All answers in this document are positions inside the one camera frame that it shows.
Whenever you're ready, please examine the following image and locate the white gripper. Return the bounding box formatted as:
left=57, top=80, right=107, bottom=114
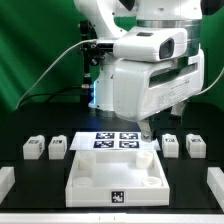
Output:
left=113, top=50, right=204, bottom=142

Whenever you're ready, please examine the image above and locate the white square table top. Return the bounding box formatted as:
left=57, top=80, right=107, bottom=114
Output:
left=65, top=150, right=170, bottom=207

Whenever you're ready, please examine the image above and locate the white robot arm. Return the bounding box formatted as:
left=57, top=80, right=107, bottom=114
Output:
left=74, top=0, right=204, bottom=142

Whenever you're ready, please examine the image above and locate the white sheet with markers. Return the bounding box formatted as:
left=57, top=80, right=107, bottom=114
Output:
left=70, top=132, right=160, bottom=151

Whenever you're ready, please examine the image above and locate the white right obstacle block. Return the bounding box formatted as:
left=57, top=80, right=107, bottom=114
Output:
left=207, top=167, right=224, bottom=212

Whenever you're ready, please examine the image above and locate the white obstacle block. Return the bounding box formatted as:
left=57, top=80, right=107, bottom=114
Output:
left=0, top=167, right=15, bottom=204
left=207, top=167, right=224, bottom=212

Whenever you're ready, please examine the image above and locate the white left obstacle block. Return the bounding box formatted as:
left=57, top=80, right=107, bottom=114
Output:
left=0, top=167, right=15, bottom=204

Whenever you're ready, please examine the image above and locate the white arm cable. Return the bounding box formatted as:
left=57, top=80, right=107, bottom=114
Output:
left=194, top=66, right=224, bottom=98

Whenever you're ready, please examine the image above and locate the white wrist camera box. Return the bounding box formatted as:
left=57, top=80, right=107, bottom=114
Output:
left=113, top=26, right=188, bottom=62

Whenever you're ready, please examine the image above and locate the black cable on table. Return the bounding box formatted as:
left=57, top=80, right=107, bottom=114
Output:
left=19, top=86, right=84, bottom=106

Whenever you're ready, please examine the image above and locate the black camera on stand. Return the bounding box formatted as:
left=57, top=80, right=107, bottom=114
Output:
left=78, top=20, right=113, bottom=85

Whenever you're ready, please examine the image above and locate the grey camera cable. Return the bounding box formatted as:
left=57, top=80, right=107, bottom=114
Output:
left=15, top=39, right=98, bottom=110

